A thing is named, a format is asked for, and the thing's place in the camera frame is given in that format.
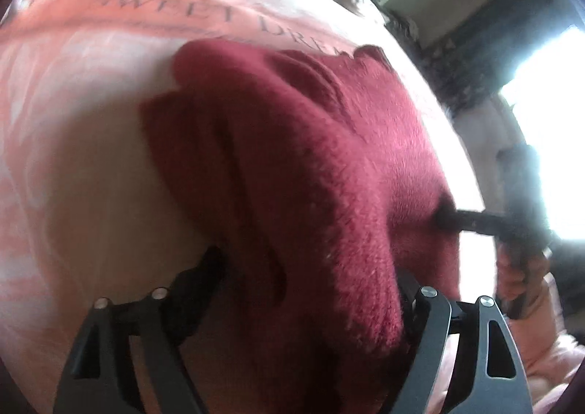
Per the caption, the person's right hand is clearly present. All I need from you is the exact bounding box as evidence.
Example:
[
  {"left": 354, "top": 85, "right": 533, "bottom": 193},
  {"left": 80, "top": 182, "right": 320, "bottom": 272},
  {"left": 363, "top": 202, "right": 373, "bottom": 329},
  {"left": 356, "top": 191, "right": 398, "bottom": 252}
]
[{"left": 496, "top": 242, "right": 549, "bottom": 305}]

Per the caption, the dark red knit sweater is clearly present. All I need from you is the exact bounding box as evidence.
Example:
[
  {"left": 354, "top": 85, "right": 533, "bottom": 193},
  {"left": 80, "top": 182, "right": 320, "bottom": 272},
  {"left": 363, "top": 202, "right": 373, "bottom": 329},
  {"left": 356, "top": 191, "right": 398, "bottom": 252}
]
[{"left": 141, "top": 39, "right": 459, "bottom": 413}]

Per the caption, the pink right sleeve forearm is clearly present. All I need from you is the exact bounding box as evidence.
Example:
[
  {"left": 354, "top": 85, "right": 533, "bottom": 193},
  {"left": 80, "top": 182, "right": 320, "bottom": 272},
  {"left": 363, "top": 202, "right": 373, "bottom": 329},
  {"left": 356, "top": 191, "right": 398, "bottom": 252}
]
[{"left": 507, "top": 274, "right": 584, "bottom": 413}]

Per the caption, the pink patterned bed blanket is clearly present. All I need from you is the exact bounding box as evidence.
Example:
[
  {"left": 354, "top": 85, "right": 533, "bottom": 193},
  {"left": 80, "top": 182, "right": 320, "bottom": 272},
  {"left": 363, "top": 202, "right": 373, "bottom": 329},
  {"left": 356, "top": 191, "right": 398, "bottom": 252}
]
[{"left": 1, "top": 0, "right": 496, "bottom": 413}]

